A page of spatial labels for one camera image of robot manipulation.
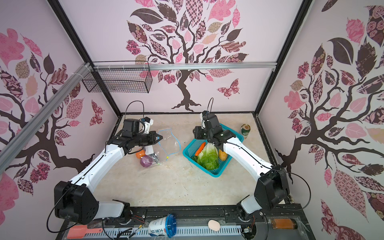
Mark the clear blue zip top bag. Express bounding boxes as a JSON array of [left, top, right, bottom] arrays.
[[144, 129, 181, 167]]

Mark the purple toy onion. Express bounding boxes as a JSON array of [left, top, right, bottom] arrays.
[[140, 155, 154, 168]]

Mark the teal plastic basket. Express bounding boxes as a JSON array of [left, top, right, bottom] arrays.
[[183, 139, 232, 178]]

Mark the orange toy pumpkin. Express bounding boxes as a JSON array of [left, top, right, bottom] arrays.
[[136, 150, 146, 159]]

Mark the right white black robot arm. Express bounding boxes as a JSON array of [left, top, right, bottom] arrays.
[[193, 111, 290, 218]]

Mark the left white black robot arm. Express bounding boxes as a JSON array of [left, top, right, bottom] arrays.
[[53, 131, 163, 225]]

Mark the orange toy carrot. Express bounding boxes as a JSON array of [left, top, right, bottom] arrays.
[[195, 142, 206, 157]]

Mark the yellow brown toy potato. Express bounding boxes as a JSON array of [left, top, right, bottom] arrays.
[[219, 150, 228, 162]]

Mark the green toy lettuce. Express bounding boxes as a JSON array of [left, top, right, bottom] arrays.
[[197, 143, 220, 171]]

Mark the green drink can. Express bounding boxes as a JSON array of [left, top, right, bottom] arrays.
[[241, 124, 251, 139]]

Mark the white blue yogurt cup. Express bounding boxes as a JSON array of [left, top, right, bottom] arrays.
[[148, 214, 177, 238]]

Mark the pink egg shaped toy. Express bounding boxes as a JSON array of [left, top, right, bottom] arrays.
[[208, 220, 221, 232]]

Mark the brown amber bottle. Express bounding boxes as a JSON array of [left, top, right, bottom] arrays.
[[271, 218, 298, 230]]

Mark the red plastic spatula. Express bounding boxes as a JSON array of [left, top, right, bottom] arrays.
[[67, 225, 103, 239]]

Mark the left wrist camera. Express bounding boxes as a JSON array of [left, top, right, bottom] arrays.
[[122, 117, 154, 138]]

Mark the black wire wall basket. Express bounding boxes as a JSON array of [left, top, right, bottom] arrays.
[[82, 60, 153, 94]]

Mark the white slotted cable duct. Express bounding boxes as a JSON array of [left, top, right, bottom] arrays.
[[83, 225, 243, 240]]

